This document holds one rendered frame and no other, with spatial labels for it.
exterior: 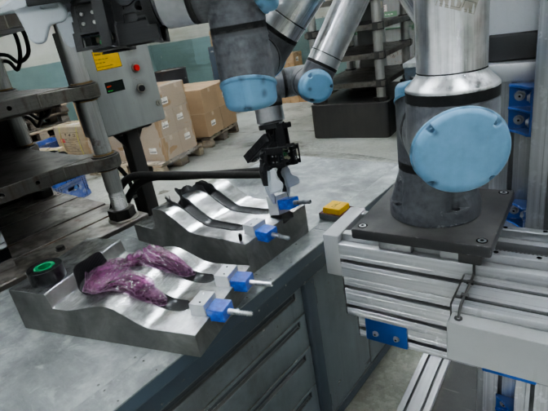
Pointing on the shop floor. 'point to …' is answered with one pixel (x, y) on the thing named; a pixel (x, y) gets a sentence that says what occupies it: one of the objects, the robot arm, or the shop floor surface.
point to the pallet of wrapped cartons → (164, 133)
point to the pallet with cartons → (209, 112)
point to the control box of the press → (125, 106)
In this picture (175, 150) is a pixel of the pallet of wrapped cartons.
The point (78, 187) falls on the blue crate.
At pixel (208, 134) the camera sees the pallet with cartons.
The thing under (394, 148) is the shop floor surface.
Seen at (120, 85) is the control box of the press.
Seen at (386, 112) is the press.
